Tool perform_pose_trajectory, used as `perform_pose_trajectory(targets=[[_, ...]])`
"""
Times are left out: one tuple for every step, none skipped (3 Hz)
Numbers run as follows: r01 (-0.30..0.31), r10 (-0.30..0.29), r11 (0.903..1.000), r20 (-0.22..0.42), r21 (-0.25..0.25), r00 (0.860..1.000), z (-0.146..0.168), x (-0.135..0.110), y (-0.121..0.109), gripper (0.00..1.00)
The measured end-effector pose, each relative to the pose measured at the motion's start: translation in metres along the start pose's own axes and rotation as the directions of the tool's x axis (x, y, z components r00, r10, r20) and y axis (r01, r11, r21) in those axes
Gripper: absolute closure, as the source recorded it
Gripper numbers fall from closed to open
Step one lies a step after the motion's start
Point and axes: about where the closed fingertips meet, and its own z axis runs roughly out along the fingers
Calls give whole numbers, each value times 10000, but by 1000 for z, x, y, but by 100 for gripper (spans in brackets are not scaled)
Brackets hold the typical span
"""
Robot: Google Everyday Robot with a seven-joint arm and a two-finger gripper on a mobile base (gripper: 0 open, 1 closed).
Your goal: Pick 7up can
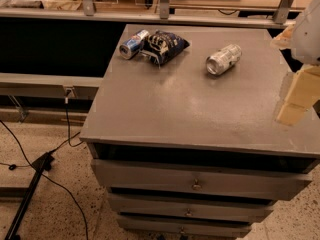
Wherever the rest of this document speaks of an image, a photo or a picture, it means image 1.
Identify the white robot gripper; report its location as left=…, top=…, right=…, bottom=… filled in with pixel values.
left=276, top=0, right=320, bottom=126

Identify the grey drawer cabinet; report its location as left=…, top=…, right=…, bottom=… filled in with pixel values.
left=81, top=27, right=320, bottom=227

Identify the middle grey drawer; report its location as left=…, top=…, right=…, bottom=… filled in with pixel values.
left=108, top=193, right=273, bottom=223

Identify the bottom grey drawer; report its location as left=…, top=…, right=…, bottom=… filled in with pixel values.
left=117, top=215, right=251, bottom=239

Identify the grey metal shelf rail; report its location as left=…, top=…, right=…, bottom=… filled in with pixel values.
left=0, top=73, right=102, bottom=100

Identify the silver soda can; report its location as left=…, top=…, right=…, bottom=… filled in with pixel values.
left=206, top=44, right=242, bottom=76

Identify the black metal stand leg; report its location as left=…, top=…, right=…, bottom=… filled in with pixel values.
left=0, top=152, right=54, bottom=240

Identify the grey drawer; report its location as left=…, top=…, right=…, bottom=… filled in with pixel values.
left=91, top=159, right=311, bottom=200
left=108, top=193, right=273, bottom=223
left=117, top=215, right=251, bottom=239

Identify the top grey drawer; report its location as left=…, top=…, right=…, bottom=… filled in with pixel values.
left=91, top=159, right=311, bottom=200

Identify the black floor cable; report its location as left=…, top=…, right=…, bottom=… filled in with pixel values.
left=0, top=95, right=90, bottom=240

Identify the blue and silver can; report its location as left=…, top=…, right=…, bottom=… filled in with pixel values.
left=119, top=29, right=150, bottom=60

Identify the dark blue chip bag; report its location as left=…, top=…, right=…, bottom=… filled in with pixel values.
left=141, top=30, right=190, bottom=67

